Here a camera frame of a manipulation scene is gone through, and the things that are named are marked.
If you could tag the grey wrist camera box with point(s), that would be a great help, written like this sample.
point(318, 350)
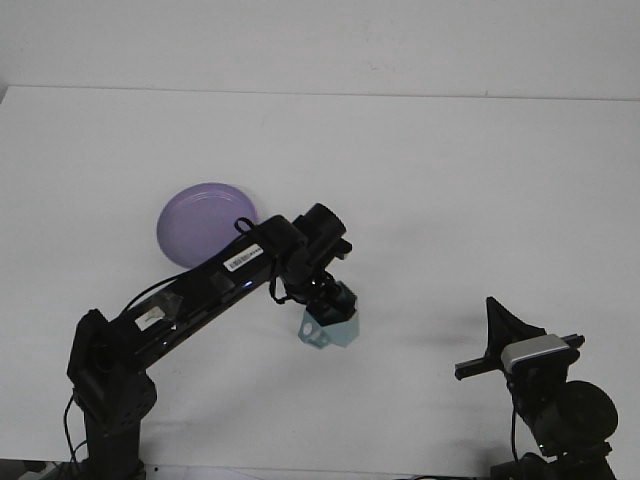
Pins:
point(532, 350)

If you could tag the pale purple round plate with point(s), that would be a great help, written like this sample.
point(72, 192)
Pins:
point(195, 225)

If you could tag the pale blue hexagonal cup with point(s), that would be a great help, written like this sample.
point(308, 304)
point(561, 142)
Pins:
point(345, 330)

